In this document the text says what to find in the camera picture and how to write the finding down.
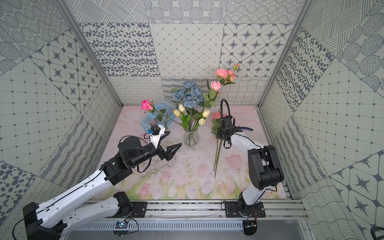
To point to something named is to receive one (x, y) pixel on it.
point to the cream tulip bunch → (191, 118)
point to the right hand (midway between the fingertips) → (223, 134)
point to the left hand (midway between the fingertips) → (177, 140)
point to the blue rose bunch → (189, 94)
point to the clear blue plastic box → (151, 118)
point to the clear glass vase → (191, 139)
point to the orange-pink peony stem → (216, 117)
